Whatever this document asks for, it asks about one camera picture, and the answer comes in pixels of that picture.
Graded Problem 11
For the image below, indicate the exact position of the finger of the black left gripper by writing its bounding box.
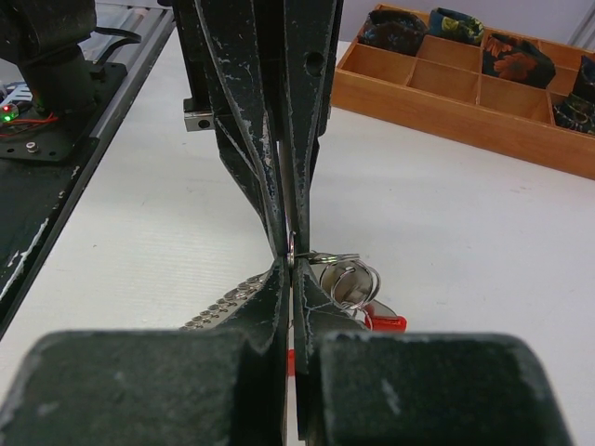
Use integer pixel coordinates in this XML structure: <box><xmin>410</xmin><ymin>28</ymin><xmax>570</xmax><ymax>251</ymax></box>
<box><xmin>283</xmin><ymin>1</ymin><xmax>343</xmax><ymax>254</ymax></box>
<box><xmin>195</xmin><ymin>1</ymin><xmax>287</xmax><ymax>256</ymax></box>

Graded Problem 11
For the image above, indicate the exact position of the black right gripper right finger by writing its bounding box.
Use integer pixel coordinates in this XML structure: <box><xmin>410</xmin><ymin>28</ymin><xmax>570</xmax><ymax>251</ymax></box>
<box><xmin>292</xmin><ymin>258</ymin><xmax>573</xmax><ymax>445</ymax></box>

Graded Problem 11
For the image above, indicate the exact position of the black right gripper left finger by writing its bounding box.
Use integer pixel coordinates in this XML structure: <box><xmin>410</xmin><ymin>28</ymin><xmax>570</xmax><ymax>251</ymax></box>
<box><xmin>1</xmin><ymin>258</ymin><xmax>290</xmax><ymax>445</ymax></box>

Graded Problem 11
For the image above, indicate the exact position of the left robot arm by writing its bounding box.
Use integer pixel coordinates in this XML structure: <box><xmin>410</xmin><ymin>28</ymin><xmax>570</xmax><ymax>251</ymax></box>
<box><xmin>1</xmin><ymin>1</ymin><xmax>343</xmax><ymax>256</ymax></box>

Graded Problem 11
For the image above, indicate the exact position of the dark rolled cloth front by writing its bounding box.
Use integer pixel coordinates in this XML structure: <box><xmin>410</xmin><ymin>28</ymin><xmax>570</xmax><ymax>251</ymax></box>
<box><xmin>358</xmin><ymin>9</ymin><xmax>428</xmax><ymax>57</ymax></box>

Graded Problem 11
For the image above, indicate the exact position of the dark rolled cloth yellow pattern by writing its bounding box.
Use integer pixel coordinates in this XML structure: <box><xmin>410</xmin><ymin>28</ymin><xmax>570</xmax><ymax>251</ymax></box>
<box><xmin>428</xmin><ymin>7</ymin><xmax>484</xmax><ymax>46</ymax></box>

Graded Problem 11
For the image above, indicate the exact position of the wooden compartment tray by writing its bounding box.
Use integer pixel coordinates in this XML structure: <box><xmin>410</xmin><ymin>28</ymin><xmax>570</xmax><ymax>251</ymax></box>
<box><xmin>332</xmin><ymin>36</ymin><xmax>594</xmax><ymax>178</ymax></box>

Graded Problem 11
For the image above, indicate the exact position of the dark rolled cloth centre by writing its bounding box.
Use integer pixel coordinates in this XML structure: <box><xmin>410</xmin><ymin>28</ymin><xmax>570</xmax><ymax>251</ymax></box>
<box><xmin>482</xmin><ymin>33</ymin><xmax>556</xmax><ymax>89</ymax></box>

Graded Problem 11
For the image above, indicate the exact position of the dark rolled cloth far right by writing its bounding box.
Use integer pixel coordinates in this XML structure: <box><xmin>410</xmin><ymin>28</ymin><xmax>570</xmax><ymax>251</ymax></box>
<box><xmin>552</xmin><ymin>56</ymin><xmax>594</xmax><ymax>136</ymax></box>

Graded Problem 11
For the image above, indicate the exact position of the aluminium frame rail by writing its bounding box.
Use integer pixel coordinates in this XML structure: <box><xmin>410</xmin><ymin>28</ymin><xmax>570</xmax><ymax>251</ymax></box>
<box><xmin>90</xmin><ymin>1</ymin><xmax>175</xmax><ymax>141</ymax></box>

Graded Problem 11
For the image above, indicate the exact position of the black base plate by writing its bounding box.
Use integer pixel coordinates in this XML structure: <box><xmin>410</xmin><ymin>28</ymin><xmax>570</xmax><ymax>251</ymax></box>
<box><xmin>1</xmin><ymin>62</ymin><xmax>127</xmax><ymax>330</ymax></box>

